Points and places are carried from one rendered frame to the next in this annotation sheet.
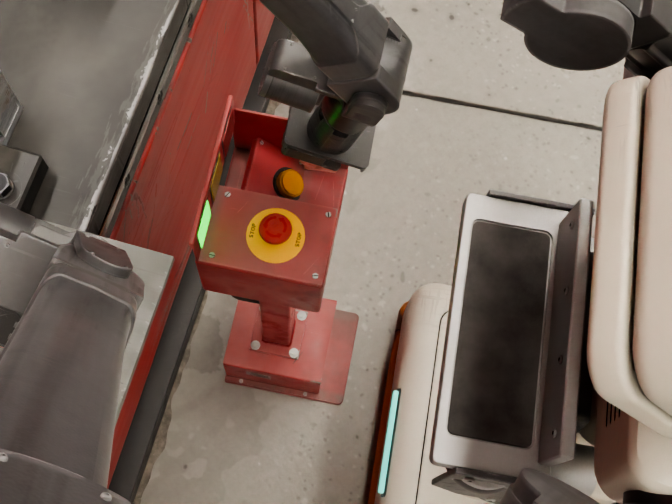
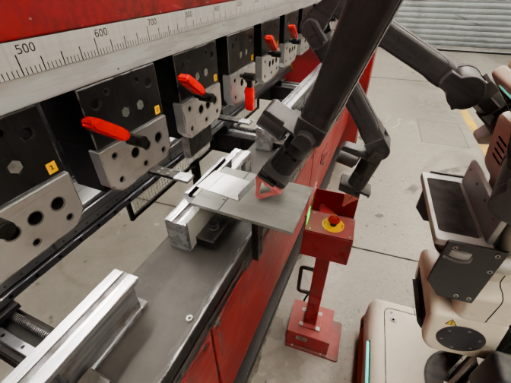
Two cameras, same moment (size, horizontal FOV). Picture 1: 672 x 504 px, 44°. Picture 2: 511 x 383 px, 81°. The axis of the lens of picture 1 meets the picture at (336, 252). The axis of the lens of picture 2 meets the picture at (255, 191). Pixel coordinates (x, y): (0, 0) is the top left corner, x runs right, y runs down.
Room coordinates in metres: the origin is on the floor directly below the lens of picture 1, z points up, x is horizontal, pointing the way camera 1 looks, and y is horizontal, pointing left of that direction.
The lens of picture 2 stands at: (-0.41, 0.10, 1.46)
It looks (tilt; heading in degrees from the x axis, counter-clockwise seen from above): 37 degrees down; 17
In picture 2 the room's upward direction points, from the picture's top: straight up
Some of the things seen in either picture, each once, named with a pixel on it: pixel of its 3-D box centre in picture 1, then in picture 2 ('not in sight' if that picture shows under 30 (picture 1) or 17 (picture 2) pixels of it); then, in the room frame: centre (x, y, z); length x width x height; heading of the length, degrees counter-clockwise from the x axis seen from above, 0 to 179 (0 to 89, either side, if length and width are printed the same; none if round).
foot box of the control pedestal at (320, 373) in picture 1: (293, 341); (315, 327); (0.41, 0.06, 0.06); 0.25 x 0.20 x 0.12; 88
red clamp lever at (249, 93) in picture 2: not in sight; (247, 92); (0.33, 0.36, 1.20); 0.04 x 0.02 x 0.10; 84
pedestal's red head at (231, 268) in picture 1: (276, 208); (330, 221); (0.41, 0.09, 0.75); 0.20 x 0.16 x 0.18; 178
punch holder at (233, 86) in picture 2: not in sight; (229, 64); (0.35, 0.42, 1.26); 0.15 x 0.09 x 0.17; 174
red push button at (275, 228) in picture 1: (275, 232); (333, 222); (0.36, 0.08, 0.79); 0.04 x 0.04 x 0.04
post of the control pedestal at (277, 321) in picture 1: (277, 291); (317, 284); (0.41, 0.09, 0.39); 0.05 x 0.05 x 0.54; 88
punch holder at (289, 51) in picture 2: not in sight; (280, 38); (0.75, 0.38, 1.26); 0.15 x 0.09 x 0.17; 174
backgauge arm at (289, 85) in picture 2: not in sight; (261, 87); (1.56, 0.68, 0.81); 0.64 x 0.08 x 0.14; 84
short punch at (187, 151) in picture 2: not in sight; (198, 138); (0.18, 0.44, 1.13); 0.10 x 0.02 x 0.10; 174
